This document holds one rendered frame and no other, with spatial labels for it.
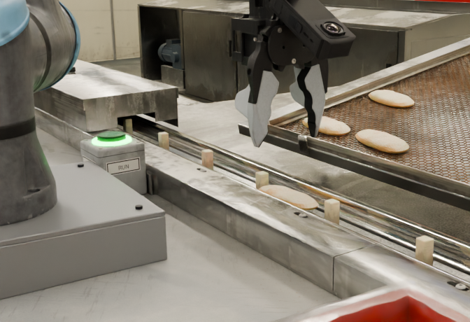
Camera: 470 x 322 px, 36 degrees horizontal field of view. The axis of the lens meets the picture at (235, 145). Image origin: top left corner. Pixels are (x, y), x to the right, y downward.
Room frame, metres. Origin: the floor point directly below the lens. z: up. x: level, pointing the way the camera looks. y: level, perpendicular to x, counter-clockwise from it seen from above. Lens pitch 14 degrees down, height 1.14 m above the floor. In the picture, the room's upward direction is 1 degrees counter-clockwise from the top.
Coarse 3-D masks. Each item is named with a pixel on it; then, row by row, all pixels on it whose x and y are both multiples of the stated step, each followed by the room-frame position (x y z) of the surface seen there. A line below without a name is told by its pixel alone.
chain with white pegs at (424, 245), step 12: (132, 132) 1.25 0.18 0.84; (168, 144) 1.13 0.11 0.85; (204, 156) 1.01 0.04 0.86; (264, 180) 0.89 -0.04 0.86; (336, 204) 0.77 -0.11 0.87; (336, 216) 0.77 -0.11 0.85; (420, 240) 0.65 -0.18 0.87; (432, 240) 0.65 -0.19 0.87; (420, 252) 0.65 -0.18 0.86; (432, 252) 0.65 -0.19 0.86; (432, 264) 0.65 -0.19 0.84
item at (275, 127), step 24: (408, 72) 1.22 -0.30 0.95; (432, 72) 1.21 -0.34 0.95; (336, 96) 1.13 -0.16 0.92; (432, 96) 1.08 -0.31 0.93; (288, 120) 1.07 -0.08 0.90; (360, 120) 1.03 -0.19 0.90; (432, 120) 0.98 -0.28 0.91; (456, 120) 0.96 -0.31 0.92; (312, 144) 0.96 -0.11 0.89; (336, 144) 0.91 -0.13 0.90; (360, 144) 0.94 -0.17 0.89; (408, 144) 0.91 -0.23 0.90; (432, 144) 0.89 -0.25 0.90; (384, 168) 0.84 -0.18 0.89; (408, 168) 0.80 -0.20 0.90; (432, 168) 0.82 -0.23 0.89; (456, 168) 0.81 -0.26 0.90; (456, 192) 0.75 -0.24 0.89
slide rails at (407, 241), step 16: (144, 128) 1.25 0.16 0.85; (176, 144) 1.13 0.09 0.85; (192, 160) 1.03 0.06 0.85; (224, 160) 1.03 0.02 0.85; (240, 176) 0.95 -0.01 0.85; (320, 208) 0.81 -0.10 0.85; (336, 224) 0.75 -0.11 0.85; (352, 224) 0.76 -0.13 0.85; (368, 224) 0.75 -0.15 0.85; (400, 240) 0.70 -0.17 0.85; (448, 256) 0.66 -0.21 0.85; (464, 272) 0.63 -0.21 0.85
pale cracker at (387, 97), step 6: (378, 90) 1.13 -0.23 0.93; (384, 90) 1.12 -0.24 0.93; (390, 90) 1.12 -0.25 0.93; (372, 96) 1.11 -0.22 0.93; (378, 96) 1.10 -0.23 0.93; (384, 96) 1.09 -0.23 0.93; (390, 96) 1.08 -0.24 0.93; (396, 96) 1.08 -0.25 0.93; (402, 96) 1.08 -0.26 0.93; (384, 102) 1.08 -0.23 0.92; (390, 102) 1.07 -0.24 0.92; (396, 102) 1.06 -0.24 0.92; (402, 102) 1.05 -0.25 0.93; (408, 102) 1.05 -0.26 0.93
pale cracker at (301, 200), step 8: (272, 192) 0.84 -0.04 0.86; (280, 192) 0.84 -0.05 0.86; (288, 192) 0.84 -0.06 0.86; (296, 192) 0.84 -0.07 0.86; (288, 200) 0.82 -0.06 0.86; (296, 200) 0.81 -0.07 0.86; (304, 200) 0.81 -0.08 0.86; (312, 200) 0.81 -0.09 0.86; (304, 208) 0.80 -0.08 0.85; (312, 208) 0.80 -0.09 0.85
